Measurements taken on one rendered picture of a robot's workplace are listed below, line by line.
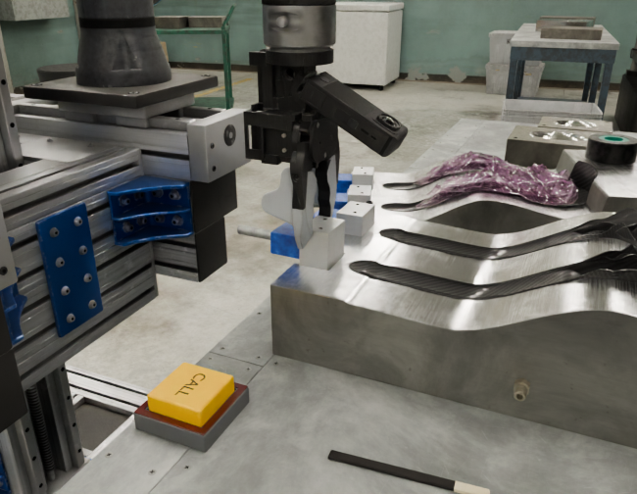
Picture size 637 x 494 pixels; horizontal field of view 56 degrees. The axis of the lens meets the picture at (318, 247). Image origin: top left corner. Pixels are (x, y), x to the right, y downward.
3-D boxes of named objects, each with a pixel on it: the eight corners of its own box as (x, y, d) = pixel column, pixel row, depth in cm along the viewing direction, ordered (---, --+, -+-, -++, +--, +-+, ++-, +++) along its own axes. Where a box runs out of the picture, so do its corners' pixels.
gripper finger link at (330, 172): (298, 211, 77) (289, 146, 72) (340, 218, 75) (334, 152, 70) (287, 224, 75) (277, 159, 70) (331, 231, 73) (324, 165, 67)
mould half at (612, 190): (339, 253, 95) (340, 185, 90) (351, 198, 118) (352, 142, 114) (676, 270, 89) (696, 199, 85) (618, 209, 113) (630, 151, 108)
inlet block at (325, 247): (228, 256, 74) (227, 214, 72) (250, 242, 78) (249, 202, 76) (326, 277, 69) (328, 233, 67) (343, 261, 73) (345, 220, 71)
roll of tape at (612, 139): (640, 157, 104) (644, 137, 103) (629, 168, 99) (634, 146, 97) (591, 150, 109) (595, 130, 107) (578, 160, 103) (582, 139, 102)
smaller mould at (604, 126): (534, 149, 152) (537, 125, 149) (539, 138, 163) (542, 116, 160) (608, 157, 146) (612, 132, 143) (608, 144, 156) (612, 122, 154)
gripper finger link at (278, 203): (265, 241, 70) (271, 162, 68) (312, 250, 68) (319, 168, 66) (252, 245, 68) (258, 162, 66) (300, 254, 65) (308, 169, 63)
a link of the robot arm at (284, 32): (347, 3, 63) (315, 7, 56) (346, 49, 65) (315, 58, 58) (282, 2, 66) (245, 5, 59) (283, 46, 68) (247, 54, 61)
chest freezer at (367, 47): (400, 81, 766) (405, 2, 728) (385, 91, 699) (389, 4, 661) (289, 75, 813) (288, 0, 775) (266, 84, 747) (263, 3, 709)
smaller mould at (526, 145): (503, 169, 136) (507, 138, 133) (512, 153, 149) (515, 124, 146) (599, 180, 129) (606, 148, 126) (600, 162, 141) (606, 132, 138)
